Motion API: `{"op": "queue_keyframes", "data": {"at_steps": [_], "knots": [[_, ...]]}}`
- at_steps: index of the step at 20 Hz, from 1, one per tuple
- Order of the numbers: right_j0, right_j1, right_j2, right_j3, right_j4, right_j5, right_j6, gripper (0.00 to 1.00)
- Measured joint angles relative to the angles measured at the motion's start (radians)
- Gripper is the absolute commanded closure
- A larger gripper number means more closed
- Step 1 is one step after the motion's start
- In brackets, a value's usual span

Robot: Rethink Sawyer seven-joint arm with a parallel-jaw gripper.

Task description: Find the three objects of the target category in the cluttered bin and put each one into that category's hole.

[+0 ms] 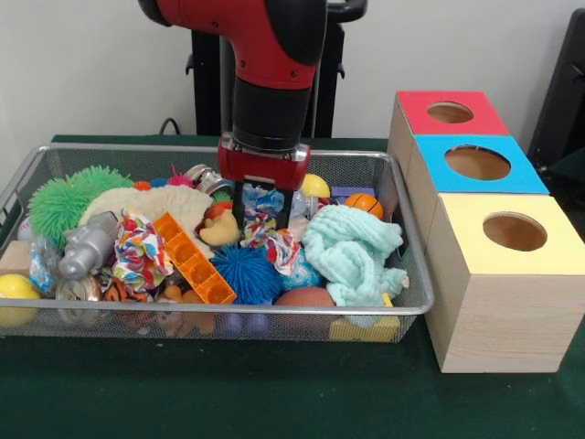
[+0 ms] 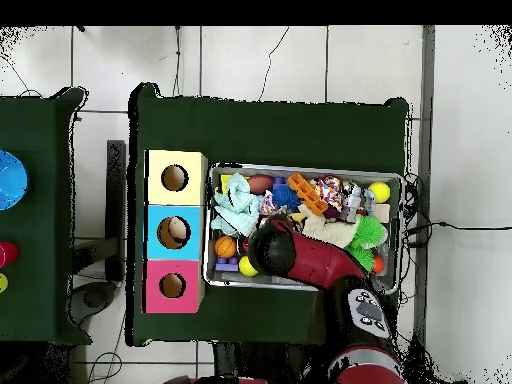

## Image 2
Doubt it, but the wooden box with three holes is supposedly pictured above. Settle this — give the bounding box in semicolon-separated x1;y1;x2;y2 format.
142;149;209;314

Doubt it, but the mint green cloth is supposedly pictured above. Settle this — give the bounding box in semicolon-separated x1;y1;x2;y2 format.
209;172;263;237

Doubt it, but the blue spiky rubber ball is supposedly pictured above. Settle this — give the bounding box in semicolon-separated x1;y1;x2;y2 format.
271;184;302;212

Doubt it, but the orange mini basketball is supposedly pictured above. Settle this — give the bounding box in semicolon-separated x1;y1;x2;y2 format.
214;234;238;258

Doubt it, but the orange plastic compartment tray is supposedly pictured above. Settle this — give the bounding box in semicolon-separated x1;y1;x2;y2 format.
286;172;328;217

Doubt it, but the yellow ball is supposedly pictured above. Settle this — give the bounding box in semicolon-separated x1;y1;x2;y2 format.
238;255;260;277
367;181;392;204

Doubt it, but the cream fluffy cloth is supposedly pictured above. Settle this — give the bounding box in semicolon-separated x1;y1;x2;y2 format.
297;204;359;249

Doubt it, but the large colourful patterned cloth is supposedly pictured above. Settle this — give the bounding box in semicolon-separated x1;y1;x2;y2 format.
313;175;345;213

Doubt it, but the dark green tablecloth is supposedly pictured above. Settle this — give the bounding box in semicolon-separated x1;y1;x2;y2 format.
0;86;91;346
127;82;410;347

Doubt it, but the silver toy robot figure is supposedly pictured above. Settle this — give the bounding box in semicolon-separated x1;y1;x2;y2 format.
341;181;363;223

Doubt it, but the green spiky rubber ball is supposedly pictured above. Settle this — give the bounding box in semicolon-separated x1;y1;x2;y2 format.
351;215;388;249

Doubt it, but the blue bowl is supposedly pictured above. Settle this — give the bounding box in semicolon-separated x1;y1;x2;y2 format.
0;149;30;212

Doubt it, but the red cup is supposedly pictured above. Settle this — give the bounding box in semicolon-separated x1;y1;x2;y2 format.
0;240;20;269

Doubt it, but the wire mesh bin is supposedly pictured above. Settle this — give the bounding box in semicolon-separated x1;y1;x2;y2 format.
202;161;405;295

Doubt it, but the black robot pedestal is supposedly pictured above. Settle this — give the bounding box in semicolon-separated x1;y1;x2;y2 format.
213;341;321;384

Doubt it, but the black cable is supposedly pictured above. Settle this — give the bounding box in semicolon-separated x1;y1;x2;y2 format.
403;220;512;247

